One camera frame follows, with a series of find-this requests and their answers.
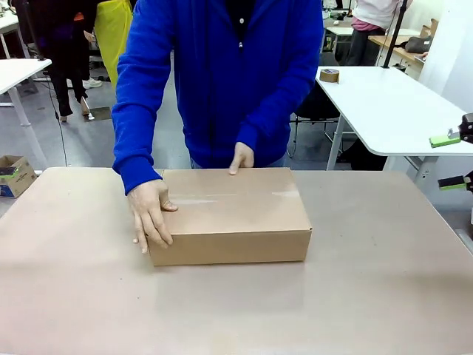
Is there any brown cardboard box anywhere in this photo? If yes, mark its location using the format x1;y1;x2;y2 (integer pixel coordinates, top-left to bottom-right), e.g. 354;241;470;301
146;166;314;267

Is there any person's right forearm blue sleeve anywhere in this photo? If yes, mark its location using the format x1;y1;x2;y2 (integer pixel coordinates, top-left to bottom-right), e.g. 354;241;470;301
112;103;166;196

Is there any person's left forearm blue sleeve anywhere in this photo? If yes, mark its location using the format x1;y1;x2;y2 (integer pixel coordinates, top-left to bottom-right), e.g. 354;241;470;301
238;55;319;152

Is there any small printed cardboard box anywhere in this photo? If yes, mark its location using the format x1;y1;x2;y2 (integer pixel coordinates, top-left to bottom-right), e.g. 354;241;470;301
0;155;38;200

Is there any person's left hand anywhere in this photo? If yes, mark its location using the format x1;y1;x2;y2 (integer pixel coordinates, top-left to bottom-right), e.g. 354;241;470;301
228;142;256;176

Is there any person's right hand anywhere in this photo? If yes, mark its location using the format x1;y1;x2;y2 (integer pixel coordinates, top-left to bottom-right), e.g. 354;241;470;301
127;179;179;254

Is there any large white table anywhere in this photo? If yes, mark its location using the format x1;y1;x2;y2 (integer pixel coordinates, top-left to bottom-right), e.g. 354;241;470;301
314;65;473;175

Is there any wooden desk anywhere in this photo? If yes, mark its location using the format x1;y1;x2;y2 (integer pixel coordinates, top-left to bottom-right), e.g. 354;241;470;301
369;33;429;68

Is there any grey bag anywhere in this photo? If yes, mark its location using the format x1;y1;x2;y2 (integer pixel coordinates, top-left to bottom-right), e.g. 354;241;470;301
404;35;433;54

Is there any black stand pole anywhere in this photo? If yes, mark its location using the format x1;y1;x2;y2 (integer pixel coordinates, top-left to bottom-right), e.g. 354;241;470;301
382;0;413;70

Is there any black chair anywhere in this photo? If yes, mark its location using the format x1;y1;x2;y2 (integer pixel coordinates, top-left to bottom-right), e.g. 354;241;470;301
290;51;358;158

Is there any brown packing tape roll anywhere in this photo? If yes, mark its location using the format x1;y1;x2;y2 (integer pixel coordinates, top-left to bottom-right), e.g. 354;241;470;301
319;67;340;84

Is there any person in white pink shirt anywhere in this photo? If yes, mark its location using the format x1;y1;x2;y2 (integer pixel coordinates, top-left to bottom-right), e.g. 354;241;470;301
345;0;407;67

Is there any person in blue hoodie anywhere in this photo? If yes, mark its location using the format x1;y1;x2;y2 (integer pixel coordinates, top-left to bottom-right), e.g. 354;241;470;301
112;0;325;171

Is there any yellow garment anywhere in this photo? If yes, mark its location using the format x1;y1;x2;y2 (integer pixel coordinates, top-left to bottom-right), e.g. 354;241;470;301
94;0;134;88

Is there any person in black clothes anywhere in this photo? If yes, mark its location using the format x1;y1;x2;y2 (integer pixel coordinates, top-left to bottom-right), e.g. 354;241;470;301
27;0;94;123

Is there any small white table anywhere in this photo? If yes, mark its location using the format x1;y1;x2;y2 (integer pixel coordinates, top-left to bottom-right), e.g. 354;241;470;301
0;58;52;169

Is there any black cable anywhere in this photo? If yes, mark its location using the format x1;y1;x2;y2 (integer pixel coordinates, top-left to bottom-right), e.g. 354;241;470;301
46;78;69;168

